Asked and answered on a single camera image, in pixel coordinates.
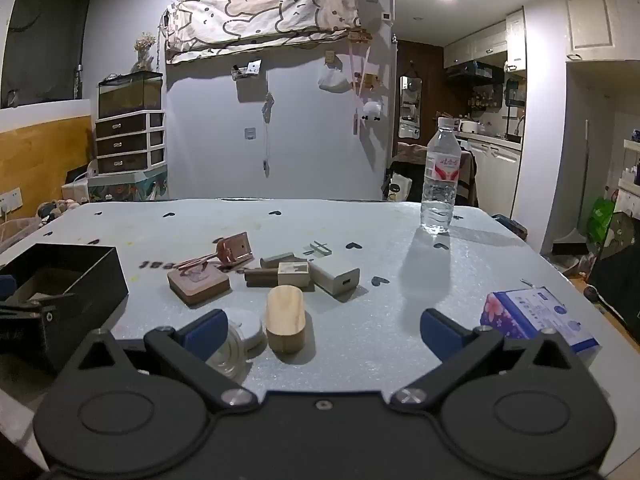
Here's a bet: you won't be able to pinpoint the pile of plush toys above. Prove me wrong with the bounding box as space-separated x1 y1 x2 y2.
37 199 81 223

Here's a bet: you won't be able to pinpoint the grey nail polish bottle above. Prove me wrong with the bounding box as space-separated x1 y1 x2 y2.
259 252 308 268

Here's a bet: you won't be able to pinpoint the black range hood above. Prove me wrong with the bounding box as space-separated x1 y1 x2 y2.
445 60 506 83

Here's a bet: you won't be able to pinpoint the oval wooden box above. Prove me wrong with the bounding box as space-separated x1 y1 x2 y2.
263 285 308 353

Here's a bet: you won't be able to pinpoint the colourful printed storage box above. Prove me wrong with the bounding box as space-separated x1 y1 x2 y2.
87 170 170 203

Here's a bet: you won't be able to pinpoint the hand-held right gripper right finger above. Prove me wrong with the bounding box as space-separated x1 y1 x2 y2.
389 308 571 408

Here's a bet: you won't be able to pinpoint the white kitchen counter cabinet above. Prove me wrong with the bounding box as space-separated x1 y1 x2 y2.
452 132 523 221

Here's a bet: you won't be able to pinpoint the dried flower bunch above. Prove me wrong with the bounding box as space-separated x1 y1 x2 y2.
131 32 157 73

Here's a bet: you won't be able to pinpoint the blue floral tissue pack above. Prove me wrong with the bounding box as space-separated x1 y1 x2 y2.
479 287 600 356

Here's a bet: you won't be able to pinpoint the printed cloth cover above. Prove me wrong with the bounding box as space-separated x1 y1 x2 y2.
161 0 363 65

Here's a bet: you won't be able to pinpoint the white upper kitchen cabinets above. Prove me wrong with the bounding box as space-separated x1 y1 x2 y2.
442 7 527 68

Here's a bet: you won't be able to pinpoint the white tall cabinet door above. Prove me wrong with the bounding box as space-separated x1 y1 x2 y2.
565 0 626 61

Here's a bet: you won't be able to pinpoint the wall mirror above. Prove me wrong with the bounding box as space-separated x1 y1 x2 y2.
398 75 423 140

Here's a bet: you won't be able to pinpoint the glass fish tank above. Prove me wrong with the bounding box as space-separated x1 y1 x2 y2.
97 71 164 118

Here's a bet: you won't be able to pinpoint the black storage box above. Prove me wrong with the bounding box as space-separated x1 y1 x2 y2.
0 244 130 373

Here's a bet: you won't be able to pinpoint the white charger adapter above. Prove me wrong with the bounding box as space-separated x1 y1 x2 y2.
308 257 361 296

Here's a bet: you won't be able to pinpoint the brown square coaster box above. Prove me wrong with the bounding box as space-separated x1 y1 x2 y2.
167 266 232 307

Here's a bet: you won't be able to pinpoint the clear plastic water bottle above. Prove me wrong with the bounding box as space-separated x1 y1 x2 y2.
421 116 462 235

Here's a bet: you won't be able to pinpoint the green bag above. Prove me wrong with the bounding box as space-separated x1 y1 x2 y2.
586 197 617 246

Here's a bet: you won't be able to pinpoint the white drawer unit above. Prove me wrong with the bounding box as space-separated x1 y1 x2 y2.
95 110 166 175

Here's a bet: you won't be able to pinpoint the brown-capped nail polish bottle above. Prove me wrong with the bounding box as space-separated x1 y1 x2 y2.
244 261 311 288

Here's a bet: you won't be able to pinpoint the dark window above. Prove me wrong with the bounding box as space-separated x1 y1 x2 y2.
2 0 93 108

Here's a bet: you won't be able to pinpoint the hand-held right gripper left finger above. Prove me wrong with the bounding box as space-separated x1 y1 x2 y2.
79 308 259 407

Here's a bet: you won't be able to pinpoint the pink scissors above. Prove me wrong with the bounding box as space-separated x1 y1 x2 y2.
177 252 226 273

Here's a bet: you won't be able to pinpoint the white hanging bag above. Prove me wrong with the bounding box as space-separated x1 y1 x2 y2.
319 65 351 93

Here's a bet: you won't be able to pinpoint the hanging cord ornament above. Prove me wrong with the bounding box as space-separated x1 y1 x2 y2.
262 92 276 178

